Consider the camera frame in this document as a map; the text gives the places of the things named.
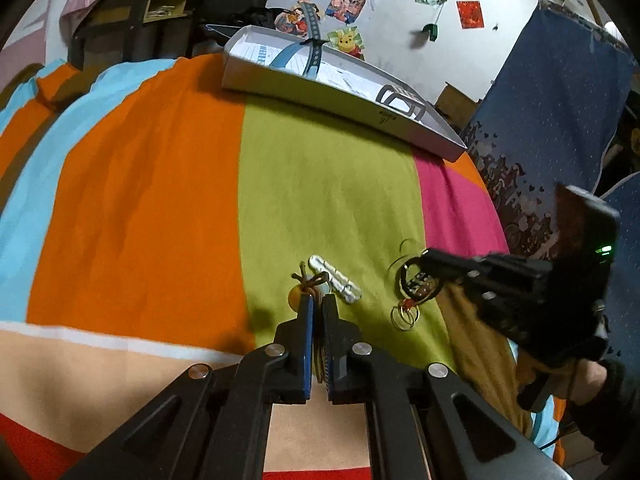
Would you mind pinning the red square paper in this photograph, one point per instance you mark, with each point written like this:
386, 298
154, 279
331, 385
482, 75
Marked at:
470, 14

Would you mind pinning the black office chair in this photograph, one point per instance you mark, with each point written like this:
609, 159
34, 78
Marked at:
219, 20

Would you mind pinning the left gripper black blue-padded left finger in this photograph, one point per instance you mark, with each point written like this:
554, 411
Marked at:
211, 424

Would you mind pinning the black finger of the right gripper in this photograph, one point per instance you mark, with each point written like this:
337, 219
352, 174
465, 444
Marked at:
445, 267

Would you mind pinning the white hair clip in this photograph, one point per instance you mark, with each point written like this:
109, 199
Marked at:
348, 290

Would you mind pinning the colourful striped bed blanket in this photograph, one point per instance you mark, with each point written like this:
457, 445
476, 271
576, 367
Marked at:
150, 219

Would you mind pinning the black hair tie orange charm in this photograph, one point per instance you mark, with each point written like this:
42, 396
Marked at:
314, 285

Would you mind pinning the anime character poster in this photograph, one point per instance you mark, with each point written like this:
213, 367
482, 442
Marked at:
346, 11

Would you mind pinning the yellow bear poster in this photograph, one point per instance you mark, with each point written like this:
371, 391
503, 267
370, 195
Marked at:
348, 41

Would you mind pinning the green hanging brush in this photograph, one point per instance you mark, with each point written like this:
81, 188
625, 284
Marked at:
431, 30

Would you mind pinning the wooden desk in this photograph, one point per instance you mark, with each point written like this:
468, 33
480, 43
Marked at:
116, 31

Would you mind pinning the grey shallow tray box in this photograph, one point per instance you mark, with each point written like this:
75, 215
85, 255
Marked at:
265, 62

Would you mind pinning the blue dotted fabric wardrobe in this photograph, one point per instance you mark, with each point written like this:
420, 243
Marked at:
548, 118

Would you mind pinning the brown cardboard box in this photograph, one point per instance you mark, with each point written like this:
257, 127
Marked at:
456, 107

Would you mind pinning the cartoon family poster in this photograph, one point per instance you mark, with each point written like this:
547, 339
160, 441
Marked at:
292, 21

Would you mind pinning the person's right hand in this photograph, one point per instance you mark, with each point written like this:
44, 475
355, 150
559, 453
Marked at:
578, 381

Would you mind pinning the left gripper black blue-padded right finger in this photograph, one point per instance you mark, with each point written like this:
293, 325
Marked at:
422, 423

